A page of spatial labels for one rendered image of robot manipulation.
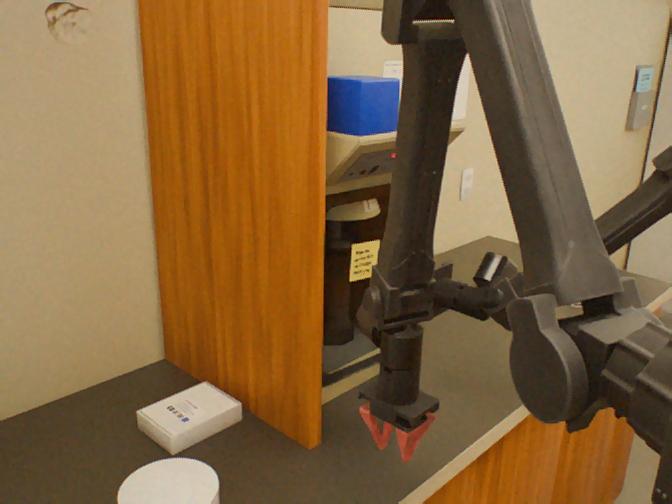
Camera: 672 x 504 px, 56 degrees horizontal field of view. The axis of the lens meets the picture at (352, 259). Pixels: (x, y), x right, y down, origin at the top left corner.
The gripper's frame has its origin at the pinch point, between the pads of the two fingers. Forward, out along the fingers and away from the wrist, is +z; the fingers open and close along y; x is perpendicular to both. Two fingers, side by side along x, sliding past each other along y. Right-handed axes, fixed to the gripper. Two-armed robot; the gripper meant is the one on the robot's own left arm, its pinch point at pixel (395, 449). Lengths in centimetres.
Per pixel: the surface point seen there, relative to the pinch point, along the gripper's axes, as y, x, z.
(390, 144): 23, -23, -39
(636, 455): 15, -192, 109
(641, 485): 7, -174, 109
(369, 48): 33, -29, -55
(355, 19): 33, -25, -60
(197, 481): 15.4, 23.6, 1.0
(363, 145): 21.8, -15.4, -40.1
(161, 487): 17.6, 27.7, 0.9
